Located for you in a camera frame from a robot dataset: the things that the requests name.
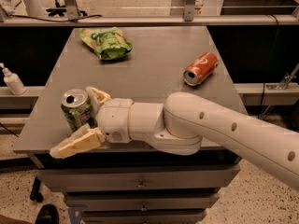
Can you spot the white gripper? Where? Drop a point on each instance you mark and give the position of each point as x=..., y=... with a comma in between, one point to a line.
x=114, y=119

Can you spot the middle grey drawer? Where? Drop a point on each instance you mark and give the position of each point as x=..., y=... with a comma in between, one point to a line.
x=142, y=201

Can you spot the bottom grey drawer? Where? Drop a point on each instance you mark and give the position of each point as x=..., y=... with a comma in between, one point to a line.
x=148, y=217

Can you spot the grey metal post left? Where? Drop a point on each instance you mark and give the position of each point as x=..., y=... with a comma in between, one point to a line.
x=72, y=9

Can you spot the green soda can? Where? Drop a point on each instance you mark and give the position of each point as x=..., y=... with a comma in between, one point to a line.
x=77, y=109

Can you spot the green chip bag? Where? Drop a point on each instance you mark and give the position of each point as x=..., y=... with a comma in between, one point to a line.
x=107, y=43

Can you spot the grey metal post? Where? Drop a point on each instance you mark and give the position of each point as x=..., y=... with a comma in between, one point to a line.
x=189, y=10
x=72, y=9

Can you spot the black shoe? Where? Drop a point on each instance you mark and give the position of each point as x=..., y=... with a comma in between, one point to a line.
x=48, y=214

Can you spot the red coke can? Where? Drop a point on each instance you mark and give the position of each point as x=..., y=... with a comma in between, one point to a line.
x=197, y=72

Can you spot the black cabinet caster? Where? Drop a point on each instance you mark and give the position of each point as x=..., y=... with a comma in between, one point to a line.
x=35, y=194

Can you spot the grey drawer cabinet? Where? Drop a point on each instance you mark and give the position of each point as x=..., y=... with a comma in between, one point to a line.
x=151, y=71

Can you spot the white pump bottle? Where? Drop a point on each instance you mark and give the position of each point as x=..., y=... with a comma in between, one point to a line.
x=13, y=81

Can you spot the grey metal post right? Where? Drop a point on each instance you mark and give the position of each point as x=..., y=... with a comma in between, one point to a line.
x=189, y=10

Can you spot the top grey drawer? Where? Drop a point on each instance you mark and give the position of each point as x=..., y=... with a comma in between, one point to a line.
x=139, y=178

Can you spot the grey drawer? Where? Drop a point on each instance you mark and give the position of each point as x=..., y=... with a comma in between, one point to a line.
x=148, y=217
x=142, y=201
x=139, y=178

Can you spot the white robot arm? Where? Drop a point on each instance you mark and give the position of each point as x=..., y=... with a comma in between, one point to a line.
x=178, y=126

